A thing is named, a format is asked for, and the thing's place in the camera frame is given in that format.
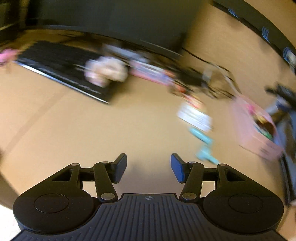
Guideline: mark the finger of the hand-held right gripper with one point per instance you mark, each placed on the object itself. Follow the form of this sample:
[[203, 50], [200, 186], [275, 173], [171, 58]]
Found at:
[[282, 91]]

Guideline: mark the black keyboard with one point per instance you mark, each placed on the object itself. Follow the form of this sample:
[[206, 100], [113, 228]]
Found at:
[[60, 62]]

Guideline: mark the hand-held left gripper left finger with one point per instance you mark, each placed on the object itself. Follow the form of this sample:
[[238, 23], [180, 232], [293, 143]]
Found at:
[[120, 166]]

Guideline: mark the pink printed card box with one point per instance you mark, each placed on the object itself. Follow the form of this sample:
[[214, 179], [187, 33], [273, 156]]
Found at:
[[150, 73]]

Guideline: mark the green crank toy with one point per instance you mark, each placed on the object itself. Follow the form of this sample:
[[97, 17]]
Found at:
[[204, 148]]

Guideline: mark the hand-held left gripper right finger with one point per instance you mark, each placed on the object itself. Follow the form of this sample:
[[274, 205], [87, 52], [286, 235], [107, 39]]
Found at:
[[178, 168]]

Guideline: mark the white battery charger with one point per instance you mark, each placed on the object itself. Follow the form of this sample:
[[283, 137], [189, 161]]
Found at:
[[195, 117]]

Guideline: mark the dark panel with blue marks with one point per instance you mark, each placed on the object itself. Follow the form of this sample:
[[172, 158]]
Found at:
[[266, 23]]

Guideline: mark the pink cardboard box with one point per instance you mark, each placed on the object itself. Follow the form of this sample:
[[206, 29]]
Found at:
[[247, 129]]

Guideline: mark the computer monitor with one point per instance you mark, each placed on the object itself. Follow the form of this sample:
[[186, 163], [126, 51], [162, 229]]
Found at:
[[115, 18]]

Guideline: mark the black power adapter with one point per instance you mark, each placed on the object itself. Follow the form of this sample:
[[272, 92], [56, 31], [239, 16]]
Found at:
[[192, 77]]

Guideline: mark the cream pink blurred object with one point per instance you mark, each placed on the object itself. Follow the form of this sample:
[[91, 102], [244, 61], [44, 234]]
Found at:
[[106, 71]]

